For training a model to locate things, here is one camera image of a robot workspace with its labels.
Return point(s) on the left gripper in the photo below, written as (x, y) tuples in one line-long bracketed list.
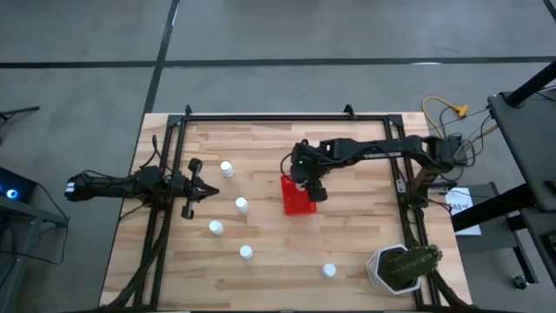
[(191, 189)]

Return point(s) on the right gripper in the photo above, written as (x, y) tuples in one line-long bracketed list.
[(304, 169)]

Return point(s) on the red plastic basket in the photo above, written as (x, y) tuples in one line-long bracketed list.
[(295, 204)]

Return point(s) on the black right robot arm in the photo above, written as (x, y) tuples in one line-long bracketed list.
[(373, 150)]

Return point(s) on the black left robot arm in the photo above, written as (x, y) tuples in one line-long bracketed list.
[(108, 187)]

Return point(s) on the white angular plant pot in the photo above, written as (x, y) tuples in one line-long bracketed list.
[(372, 267)]

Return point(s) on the grey metal clamp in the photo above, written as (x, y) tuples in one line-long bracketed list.
[(443, 187)]

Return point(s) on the green cactus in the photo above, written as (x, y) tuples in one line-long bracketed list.
[(412, 263)]

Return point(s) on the black power strip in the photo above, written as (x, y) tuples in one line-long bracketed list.
[(462, 145)]

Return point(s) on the white printed paper sheet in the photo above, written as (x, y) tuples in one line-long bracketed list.
[(467, 200)]

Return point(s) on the grey metal cart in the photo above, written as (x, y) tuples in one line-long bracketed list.
[(30, 211)]

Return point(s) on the black stand crossbar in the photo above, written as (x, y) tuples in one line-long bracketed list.
[(491, 208)]

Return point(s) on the computer with blue light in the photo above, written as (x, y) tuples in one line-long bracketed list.
[(13, 193)]

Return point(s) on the black tripod leg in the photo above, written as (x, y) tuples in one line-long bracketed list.
[(19, 111)]

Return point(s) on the dark grey side table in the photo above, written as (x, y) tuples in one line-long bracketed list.
[(530, 143)]

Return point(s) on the black stand pole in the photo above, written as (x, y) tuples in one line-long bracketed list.
[(532, 84)]

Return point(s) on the black caster wheel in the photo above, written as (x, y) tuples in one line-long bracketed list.
[(520, 282)]

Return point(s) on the dark grey shelf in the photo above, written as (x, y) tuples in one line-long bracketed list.
[(540, 243)]

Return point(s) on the black metal table frame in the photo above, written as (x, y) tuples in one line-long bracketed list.
[(282, 117)]

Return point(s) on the grey base plate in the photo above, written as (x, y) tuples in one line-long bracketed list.
[(491, 243)]

